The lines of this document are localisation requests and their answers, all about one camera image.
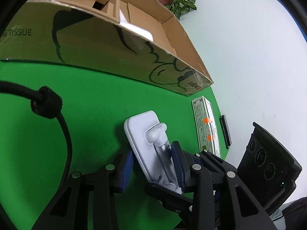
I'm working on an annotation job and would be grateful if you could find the white folding phone stand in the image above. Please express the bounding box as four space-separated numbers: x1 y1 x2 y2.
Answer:
124 111 182 194

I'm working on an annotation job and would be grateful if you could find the white handheld fan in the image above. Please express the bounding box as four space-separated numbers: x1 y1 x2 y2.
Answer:
119 10 154 42

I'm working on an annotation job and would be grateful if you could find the black flat device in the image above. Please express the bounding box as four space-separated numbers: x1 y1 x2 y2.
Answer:
220 115 232 149

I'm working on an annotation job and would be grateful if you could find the green table cloth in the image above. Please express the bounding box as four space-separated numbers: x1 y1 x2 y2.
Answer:
0 59 229 230

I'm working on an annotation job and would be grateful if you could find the green white paper box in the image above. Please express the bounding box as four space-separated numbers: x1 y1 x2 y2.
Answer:
191 96 221 157

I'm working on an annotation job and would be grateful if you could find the large cardboard tray box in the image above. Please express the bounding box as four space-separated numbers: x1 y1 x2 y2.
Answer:
1 0 213 96

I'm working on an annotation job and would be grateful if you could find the black velcro cable wrap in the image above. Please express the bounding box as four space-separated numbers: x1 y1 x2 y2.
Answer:
30 86 63 119

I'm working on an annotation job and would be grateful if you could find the black cable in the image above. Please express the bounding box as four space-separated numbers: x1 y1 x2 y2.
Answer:
0 80 73 192

